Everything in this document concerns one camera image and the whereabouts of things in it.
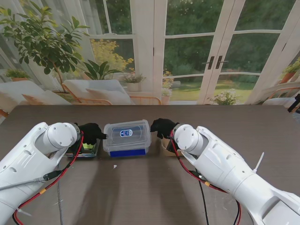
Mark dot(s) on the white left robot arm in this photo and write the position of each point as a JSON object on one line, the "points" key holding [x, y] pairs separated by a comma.
{"points": [[35, 152]]}

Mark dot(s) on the clear lid with green sheet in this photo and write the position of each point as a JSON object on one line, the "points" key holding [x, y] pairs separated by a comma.
{"points": [[87, 146]]}

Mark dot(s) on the clear container with blue clips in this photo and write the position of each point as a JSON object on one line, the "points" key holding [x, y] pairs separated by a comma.
{"points": [[127, 153]]}

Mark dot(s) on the black plastic food tray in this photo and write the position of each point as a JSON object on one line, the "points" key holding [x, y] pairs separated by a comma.
{"points": [[84, 155]]}

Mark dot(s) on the brown kraft paper bowl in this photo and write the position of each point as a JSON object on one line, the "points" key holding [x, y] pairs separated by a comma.
{"points": [[167, 153]]}

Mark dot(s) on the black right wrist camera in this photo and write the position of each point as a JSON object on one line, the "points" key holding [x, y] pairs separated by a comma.
{"points": [[170, 146]]}

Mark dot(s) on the clear lid with blue sticker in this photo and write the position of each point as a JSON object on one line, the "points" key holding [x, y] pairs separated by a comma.
{"points": [[138, 134]]}

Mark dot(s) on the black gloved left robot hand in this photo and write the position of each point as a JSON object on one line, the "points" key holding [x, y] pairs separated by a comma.
{"points": [[92, 132]]}

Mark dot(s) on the black tripod stand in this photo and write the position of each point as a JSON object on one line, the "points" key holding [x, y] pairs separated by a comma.
{"points": [[295, 103]]}

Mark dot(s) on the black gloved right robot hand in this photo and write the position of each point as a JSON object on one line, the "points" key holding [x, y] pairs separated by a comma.
{"points": [[165, 126]]}

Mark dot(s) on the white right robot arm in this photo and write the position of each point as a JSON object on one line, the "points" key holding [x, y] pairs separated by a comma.
{"points": [[222, 164]]}

